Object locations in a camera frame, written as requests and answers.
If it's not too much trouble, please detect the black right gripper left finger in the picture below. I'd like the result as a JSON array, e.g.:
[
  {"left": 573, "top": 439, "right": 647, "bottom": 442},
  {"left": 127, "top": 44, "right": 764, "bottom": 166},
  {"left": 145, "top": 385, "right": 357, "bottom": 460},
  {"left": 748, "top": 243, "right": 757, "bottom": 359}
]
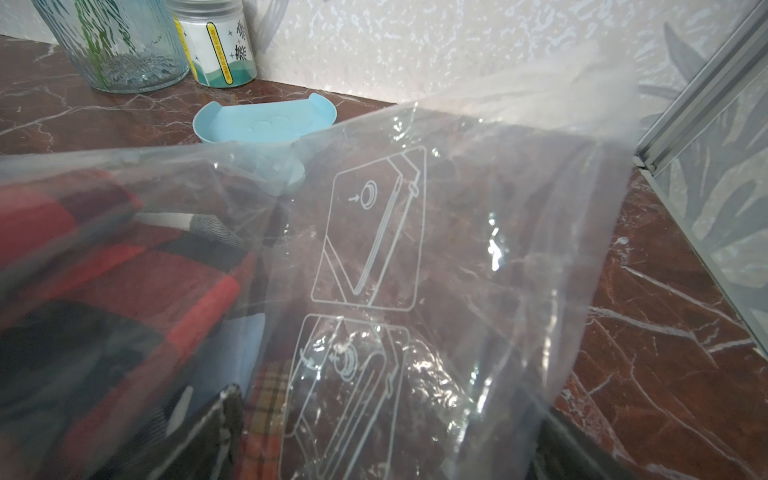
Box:
[{"left": 143, "top": 384, "right": 244, "bottom": 479}]

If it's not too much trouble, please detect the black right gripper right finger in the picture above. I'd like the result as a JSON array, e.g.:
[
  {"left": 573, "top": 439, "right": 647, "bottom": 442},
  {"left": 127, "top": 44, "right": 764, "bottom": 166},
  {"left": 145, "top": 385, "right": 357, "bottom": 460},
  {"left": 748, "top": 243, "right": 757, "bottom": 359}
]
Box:
[{"left": 527, "top": 413, "right": 624, "bottom": 480}]

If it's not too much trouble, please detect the red black plaid shirt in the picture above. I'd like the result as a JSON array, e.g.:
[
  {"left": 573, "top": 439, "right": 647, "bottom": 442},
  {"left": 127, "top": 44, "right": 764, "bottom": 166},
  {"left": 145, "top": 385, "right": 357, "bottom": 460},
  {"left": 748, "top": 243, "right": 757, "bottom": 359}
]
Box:
[{"left": 1, "top": 164, "right": 265, "bottom": 479}]

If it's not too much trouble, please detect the clear plastic vacuum bag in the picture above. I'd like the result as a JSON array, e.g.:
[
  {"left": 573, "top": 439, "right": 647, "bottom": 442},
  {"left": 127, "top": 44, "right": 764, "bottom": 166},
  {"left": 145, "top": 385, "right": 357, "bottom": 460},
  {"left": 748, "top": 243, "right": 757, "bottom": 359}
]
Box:
[{"left": 1, "top": 40, "right": 639, "bottom": 479}]

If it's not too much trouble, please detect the tartan plaid folded garment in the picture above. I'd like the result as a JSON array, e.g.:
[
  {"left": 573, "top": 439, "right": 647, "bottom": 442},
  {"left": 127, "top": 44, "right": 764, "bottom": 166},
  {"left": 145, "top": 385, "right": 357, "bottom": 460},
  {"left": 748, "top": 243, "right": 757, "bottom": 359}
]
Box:
[{"left": 234, "top": 360, "right": 291, "bottom": 480}]

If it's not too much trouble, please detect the light blue plastic scoop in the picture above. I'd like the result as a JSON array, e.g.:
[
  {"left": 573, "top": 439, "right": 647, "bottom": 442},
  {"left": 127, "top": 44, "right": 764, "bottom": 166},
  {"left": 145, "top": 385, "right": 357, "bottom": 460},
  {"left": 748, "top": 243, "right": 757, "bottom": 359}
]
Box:
[{"left": 192, "top": 93, "right": 337, "bottom": 192}]

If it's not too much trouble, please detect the blue glass flower vase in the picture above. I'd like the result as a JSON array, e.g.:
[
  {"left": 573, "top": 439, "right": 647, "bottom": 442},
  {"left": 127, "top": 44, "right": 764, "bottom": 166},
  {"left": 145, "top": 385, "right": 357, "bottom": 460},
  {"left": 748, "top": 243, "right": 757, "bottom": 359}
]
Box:
[{"left": 33, "top": 0, "right": 189, "bottom": 94}]

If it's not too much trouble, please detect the small white lidded jar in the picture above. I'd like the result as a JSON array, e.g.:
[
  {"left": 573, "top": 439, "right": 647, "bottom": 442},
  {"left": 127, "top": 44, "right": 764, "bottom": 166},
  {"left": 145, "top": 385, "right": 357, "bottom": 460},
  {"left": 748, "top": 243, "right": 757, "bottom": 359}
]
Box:
[{"left": 165, "top": 0, "right": 257, "bottom": 89}]

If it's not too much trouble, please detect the aluminium frame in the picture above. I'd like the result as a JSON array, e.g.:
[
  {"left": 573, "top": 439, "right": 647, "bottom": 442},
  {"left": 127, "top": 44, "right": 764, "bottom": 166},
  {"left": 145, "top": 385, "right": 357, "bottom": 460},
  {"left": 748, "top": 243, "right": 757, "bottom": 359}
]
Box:
[{"left": 637, "top": 1, "right": 767, "bottom": 355}]

